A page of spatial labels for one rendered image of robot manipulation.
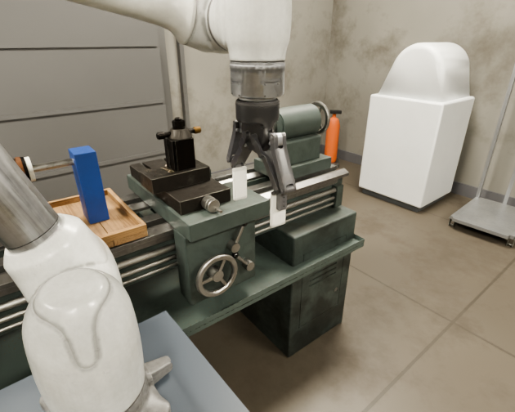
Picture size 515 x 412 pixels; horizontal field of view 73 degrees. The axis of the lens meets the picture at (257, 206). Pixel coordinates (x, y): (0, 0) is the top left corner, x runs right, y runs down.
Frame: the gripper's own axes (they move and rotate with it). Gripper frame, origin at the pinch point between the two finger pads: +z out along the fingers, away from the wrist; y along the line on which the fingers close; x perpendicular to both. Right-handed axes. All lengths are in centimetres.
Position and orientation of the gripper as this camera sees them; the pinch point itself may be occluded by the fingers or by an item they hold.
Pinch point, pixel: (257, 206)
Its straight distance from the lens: 67.9
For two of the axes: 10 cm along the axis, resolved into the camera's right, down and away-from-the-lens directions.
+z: 0.0, 9.0, 4.3
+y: 5.3, 3.7, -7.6
